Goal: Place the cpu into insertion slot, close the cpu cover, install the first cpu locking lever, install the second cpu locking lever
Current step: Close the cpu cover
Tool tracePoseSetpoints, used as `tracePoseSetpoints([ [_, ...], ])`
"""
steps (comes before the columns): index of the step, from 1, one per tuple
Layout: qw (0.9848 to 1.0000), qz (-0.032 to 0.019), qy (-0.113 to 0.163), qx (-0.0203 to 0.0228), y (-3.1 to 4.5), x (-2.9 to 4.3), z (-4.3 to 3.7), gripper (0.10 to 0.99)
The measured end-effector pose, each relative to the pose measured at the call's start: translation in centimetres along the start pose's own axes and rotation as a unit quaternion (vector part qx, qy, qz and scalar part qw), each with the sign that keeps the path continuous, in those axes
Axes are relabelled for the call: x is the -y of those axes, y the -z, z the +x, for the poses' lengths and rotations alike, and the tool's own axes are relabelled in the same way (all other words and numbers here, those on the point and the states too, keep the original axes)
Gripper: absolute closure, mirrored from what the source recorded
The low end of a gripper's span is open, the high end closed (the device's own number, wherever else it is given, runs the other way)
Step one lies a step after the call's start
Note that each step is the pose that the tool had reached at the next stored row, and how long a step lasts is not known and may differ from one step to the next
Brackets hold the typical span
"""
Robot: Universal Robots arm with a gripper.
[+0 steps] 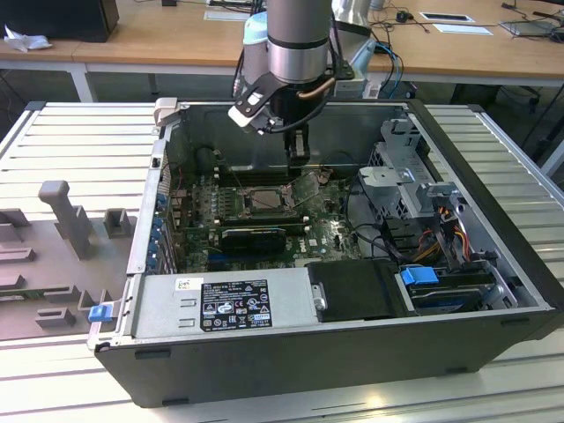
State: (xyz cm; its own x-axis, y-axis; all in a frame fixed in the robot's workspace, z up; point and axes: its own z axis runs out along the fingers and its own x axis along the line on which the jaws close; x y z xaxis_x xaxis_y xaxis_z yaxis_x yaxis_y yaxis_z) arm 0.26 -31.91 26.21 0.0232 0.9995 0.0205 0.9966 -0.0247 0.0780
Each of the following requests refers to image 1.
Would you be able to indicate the silver square CPU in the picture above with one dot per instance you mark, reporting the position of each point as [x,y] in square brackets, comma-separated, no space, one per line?
[264,199]

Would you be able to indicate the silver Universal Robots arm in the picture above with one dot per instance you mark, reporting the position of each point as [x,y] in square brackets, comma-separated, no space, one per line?
[299,44]

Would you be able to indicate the black RAM slot white clips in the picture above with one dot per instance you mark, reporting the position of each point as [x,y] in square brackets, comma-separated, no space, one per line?
[257,178]
[257,170]
[295,227]

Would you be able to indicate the CPU socket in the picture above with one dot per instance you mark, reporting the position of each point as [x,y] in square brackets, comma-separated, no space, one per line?
[286,211]

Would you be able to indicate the green motherboard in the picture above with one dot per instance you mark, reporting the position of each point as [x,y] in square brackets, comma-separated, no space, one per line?
[328,229]

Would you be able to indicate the wooden desk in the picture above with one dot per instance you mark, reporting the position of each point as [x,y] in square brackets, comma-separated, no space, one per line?
[176,39]

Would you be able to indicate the silver metal drive cage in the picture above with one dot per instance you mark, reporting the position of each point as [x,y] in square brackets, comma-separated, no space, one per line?
[396,194]

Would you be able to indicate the black graphics card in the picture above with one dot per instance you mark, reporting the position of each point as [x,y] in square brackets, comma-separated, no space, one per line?
[251,241]

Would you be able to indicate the white paper sheet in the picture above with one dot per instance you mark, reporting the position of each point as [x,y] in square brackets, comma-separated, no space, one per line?
[462,29]

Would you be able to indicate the black plastic shroud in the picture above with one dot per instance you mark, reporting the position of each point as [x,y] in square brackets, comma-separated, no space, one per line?
[352,291]

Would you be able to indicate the hard disk blue carrier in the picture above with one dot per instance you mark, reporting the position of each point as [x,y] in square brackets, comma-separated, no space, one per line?
[418,276]

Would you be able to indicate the silver power supply unit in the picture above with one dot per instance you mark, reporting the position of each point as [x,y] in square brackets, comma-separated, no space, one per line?
[158,304]

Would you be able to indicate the grey tablet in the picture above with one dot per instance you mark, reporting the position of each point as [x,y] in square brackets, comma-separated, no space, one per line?
[526,27]

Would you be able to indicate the black and silver PC case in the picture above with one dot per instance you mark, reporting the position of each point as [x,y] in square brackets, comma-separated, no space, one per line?
[264,374]

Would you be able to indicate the crumpled white paper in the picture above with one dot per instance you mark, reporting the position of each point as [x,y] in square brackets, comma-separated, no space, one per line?
[26,40]

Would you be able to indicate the blue case latch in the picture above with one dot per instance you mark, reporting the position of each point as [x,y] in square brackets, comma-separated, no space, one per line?
[98,314]

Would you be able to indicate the grey parts rack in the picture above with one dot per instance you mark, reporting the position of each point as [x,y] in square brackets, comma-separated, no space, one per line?
[53,273]

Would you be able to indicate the green RAM stick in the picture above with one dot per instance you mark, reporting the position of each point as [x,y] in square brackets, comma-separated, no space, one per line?
[11,294]

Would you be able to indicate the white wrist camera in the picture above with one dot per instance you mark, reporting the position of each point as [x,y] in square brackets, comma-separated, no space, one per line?
[247,112]

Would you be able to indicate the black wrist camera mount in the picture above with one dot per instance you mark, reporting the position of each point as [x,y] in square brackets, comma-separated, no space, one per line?
[341,70]

